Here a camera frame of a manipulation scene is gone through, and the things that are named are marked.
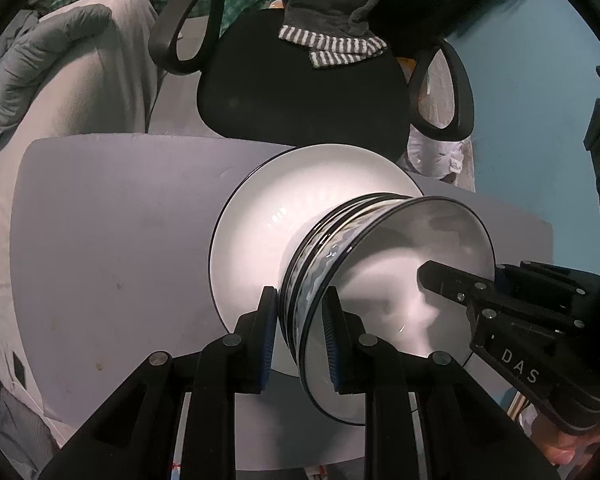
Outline white plate black rim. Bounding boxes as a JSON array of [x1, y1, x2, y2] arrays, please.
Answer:
[[209, 144, 427, 377]]

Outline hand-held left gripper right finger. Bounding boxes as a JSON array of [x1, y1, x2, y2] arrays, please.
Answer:
[[321, 286, 561, 480]]

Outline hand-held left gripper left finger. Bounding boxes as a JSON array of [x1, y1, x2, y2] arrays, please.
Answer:
[[39, 286, 279, 480]]

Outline person's right hand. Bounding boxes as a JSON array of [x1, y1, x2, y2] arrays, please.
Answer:
[[532, 407, 600, 466]]

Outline crumpled white plastic bag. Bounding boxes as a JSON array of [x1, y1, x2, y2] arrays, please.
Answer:
[[405, 125, 476, 193]]

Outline black office chair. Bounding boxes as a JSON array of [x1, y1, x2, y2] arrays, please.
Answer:
[[147, 0, 476, 161]]

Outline grey hoodie striped cuffs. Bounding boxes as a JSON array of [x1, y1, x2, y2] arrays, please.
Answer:
[[275, 0, 406, 72]]

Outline grey quilted duvet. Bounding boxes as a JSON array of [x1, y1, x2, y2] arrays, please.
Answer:
[[0, 4, 113, 143]]

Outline light grey sofa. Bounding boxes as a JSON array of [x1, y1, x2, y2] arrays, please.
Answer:
[[0, 0, 161, 441]]

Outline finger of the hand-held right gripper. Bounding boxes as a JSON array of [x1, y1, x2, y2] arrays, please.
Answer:
[[417, 260, 586, 333], [495, 260, 600, 318]]

